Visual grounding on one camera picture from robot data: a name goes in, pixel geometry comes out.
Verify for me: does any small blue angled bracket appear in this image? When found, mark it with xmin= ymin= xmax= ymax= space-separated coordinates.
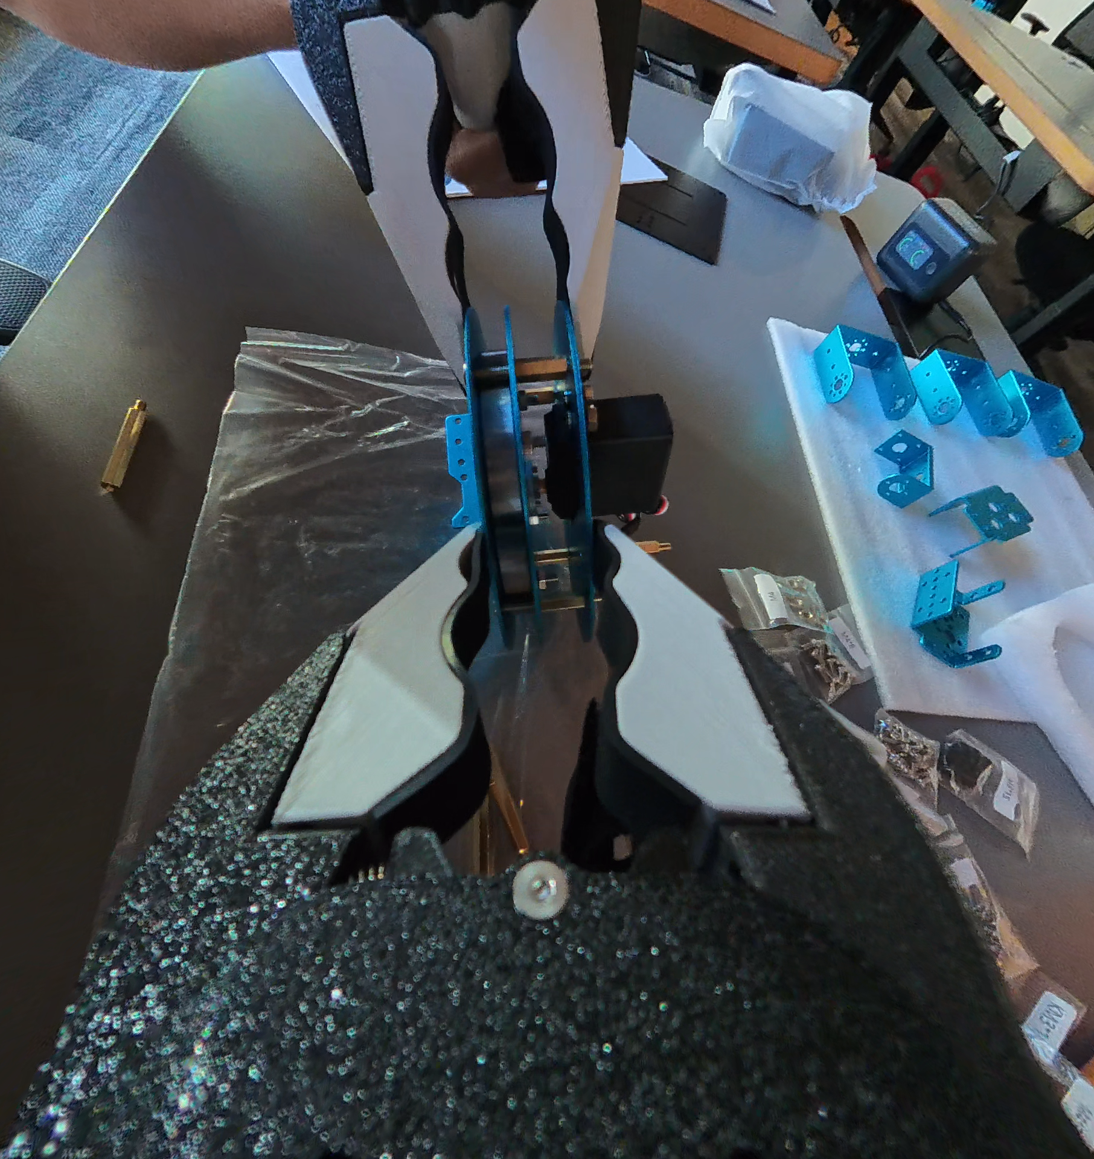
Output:
xmin=875 ymin=430 xmax=938 ymax=511

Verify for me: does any white foam tray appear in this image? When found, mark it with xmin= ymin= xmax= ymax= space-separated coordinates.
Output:
xmin=768 ymin=315 xmax=1094 ymax=834

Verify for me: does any clear plastic bag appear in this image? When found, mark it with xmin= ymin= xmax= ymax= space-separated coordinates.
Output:
xmin=112 ymin=326 xmax=739 ymax=907

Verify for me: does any black flat plate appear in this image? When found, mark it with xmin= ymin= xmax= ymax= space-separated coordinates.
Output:
xmin=614 ymin=167 xmax=728 ymax=266

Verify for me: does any grey chair armrest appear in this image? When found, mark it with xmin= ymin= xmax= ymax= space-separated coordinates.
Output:
xmin=0 ymin=244 xmax=50 ymax=348

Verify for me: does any blue round turntable base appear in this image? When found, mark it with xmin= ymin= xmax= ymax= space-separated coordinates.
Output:
xmin=445 ymin=303 xmax=597 ymax=645

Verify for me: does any small black device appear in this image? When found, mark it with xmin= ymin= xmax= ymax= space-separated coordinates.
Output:
xmin=875 ymin=199 xmax=996 ymax=304

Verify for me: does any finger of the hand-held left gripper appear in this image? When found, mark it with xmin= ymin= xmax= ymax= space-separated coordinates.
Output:
xmin=508 ymin=0 xmax=626 ymax=362
xmin=342 ymin=16 xmax=475 ymax=382

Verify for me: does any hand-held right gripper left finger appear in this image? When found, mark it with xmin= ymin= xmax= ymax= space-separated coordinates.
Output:
xmin=268 ymin=525 xmax=493 ymax=848

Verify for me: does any instruction booklet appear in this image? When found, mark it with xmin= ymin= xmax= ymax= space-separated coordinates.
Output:
xmin=265 ymin=50 xmax=670 ymax=196

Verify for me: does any white wrapped foam block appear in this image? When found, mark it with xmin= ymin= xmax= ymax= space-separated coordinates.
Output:
xmin=702 ymin=62 xmax=876 ymax=214

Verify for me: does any black office chair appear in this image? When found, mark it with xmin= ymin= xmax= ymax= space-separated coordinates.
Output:
xmin=1013 ymin=167 xmax=1094 ymax=359

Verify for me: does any white foam ring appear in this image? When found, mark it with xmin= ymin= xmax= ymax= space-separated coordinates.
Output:
xmin=990 ymin=583 xmax=1094 ymax=834

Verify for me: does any blue metal bracket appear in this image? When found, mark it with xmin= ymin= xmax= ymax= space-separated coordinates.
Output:
xmin=909 ymin=348 xmax=1019 ymax=441

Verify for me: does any grey desk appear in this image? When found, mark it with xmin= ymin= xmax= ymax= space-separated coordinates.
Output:
xmin=0 ymin=0 xmax=1094 ymax=1159

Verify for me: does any person's left hand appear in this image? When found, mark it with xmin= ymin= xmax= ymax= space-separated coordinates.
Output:
xmin=444 ymin=127 xmax=514 ymax=190

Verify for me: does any pile of small screw bags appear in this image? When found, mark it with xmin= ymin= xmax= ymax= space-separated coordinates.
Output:
xmin=718 ymin=565 xmax=1094 ymax=1159

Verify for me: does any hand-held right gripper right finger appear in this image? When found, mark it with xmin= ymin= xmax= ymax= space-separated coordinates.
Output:
xmin=598 ymin=525 xmax=818 ymax=829

